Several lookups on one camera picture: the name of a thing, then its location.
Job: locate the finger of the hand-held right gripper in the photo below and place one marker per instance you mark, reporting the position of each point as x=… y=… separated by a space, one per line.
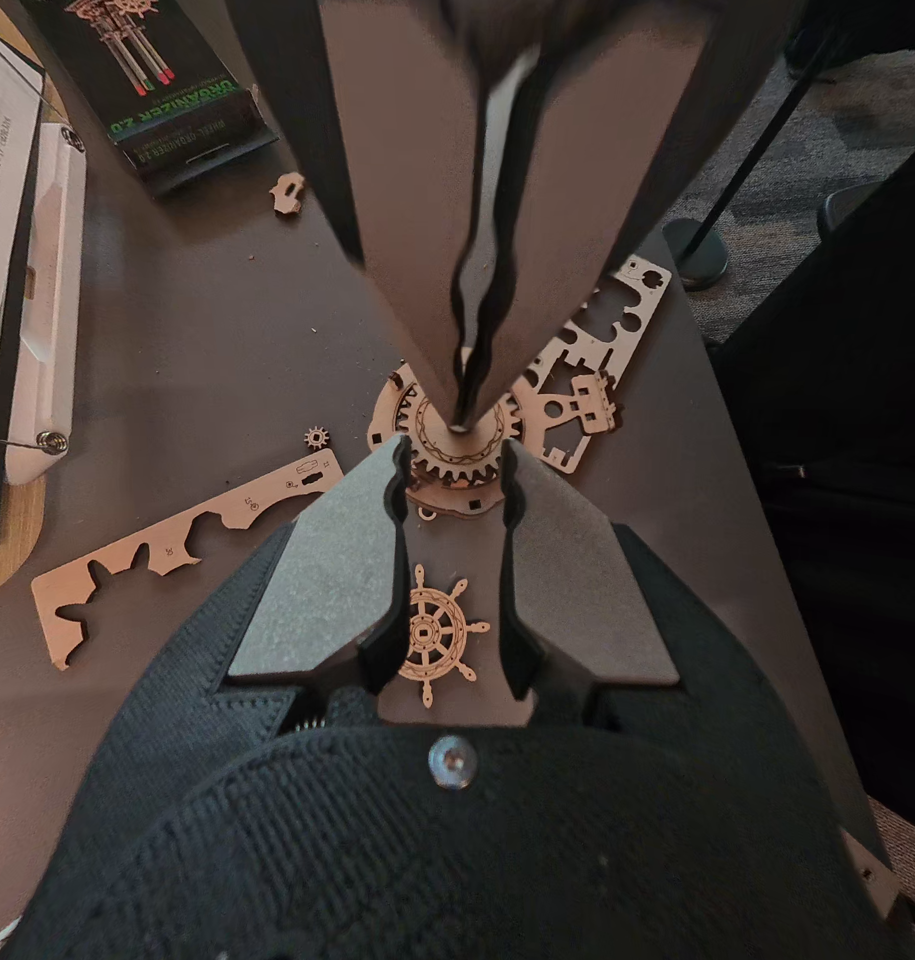
x=592 y=165
x=412 y=187

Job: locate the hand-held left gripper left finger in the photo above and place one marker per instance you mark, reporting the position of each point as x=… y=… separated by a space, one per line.
x=330 y=585

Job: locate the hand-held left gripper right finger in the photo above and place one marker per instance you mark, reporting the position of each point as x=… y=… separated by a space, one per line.
x=577 y=592

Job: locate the round wooden gear model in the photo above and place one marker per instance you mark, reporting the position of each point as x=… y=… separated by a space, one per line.
x=427 y=457

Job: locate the wooden ship wheel part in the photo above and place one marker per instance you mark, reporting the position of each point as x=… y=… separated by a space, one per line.
x=412 y=634

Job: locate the rectangular wooden cut-out sheet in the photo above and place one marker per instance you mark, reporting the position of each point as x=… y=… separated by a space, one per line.
x=631 y=271

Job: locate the black kit box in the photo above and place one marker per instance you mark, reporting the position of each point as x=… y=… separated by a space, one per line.
x=165 y=90

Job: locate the small rounded wooden part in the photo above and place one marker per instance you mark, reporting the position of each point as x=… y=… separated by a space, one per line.
x=289 y=195

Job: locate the long wooden scrap strip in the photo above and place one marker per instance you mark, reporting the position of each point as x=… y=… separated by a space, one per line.
x=225 y=517

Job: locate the black pole stand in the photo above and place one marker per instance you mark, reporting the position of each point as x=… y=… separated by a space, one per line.
x=697 y=255

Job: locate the tiny wooden gear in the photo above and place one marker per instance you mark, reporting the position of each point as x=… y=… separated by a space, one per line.
x=316 y=437

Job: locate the small notched wooden part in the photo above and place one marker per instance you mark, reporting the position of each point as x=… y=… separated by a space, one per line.
x=596 y=405

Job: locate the dark bag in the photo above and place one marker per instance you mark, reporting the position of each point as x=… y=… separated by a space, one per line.
x=806 y=52

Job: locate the printed instruction poster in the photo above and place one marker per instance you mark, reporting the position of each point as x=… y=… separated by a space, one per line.
x=4 y=187

